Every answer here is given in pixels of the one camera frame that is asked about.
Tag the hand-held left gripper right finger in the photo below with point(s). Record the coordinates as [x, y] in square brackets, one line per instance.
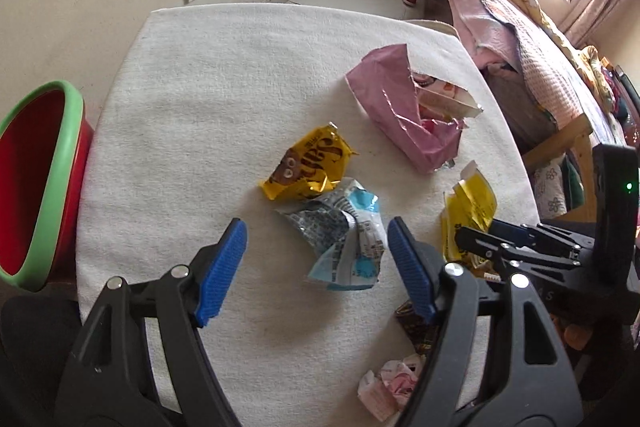
[410, 272]

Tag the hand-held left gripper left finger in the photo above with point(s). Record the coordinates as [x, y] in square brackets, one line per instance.
[222, 272]

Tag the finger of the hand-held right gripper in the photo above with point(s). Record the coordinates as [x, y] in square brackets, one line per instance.
[525, 254]
[520, 231]

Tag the yellow snack bag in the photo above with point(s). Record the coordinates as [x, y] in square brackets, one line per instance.
[472, 202]

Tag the blue white snack wrapper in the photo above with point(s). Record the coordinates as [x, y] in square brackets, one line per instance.
[345, 232]

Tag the gold chocolate wrapper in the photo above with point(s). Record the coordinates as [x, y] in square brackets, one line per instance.
[310, 162]

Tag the pink strawberry snack package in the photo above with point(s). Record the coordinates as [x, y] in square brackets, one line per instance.
[395, 107]

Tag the red basin with green rim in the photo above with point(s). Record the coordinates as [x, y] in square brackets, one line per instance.
[35, 167]

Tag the white floral cushion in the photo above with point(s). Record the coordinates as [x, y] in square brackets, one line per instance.
[550, 187]

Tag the dark brown wrapper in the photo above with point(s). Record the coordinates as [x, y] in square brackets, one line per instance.
[420, 332]

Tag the crumpled pink white wrapper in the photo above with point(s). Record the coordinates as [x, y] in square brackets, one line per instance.
[390, 387]

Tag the white table cloth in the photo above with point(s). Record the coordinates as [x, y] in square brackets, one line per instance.
[225, 107]

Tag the bed with pink quilt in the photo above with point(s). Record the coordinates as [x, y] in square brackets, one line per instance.
[545, 67]

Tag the pink bed sheet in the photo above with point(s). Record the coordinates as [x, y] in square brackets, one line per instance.
[475, 17]

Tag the beige cloth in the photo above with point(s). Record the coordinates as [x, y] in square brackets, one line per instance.
[435, 27]

